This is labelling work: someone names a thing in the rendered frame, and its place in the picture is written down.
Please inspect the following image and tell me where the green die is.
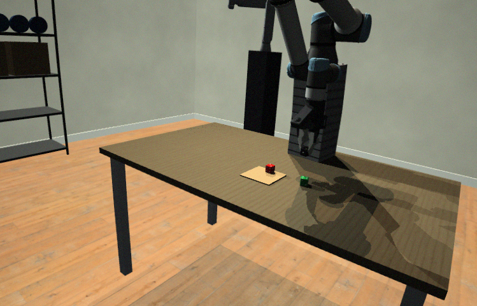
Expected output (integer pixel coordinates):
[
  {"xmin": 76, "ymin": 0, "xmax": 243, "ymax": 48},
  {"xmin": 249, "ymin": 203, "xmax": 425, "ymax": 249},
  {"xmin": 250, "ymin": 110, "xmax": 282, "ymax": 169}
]
[{"xmin": 300, "ymin": 176, "xmax": 309, "ymax": 186}]

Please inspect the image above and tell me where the red die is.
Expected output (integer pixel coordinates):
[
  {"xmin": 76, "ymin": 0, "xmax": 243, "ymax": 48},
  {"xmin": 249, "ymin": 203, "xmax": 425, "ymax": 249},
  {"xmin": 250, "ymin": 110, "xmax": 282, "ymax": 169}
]
[{"xmin": 266, "ymin": 164, "xmax": 275, "ymax": 173}]

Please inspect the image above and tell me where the tan mat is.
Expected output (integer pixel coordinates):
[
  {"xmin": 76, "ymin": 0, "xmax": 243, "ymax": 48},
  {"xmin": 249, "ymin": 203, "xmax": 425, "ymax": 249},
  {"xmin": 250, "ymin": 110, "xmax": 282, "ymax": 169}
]
[{"xmin": 240, "ymin": 166, "xmax": 287, "ymax": 186}]

